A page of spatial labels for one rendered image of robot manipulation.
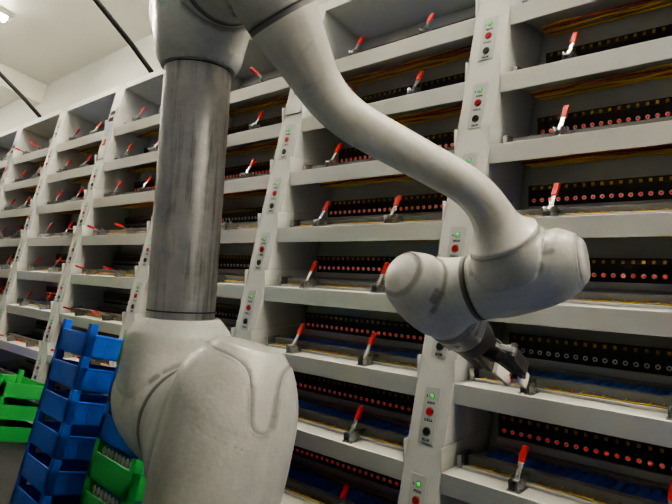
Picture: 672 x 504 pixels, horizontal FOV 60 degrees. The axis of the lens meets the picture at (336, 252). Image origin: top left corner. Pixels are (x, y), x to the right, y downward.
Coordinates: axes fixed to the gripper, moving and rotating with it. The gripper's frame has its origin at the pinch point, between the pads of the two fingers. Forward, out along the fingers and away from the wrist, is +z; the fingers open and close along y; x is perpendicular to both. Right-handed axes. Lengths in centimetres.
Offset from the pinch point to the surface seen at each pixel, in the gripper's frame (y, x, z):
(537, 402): 3.1, -2.6, 7.3
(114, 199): -204, 51, -5
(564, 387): 5.6, 2.8, 12.4
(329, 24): -86, 107, -17
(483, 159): -17, 49, -6
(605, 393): 13.4, 3.0, 12.5
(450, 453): -15.5, -15.6, 12.9
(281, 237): -84, 32, -1
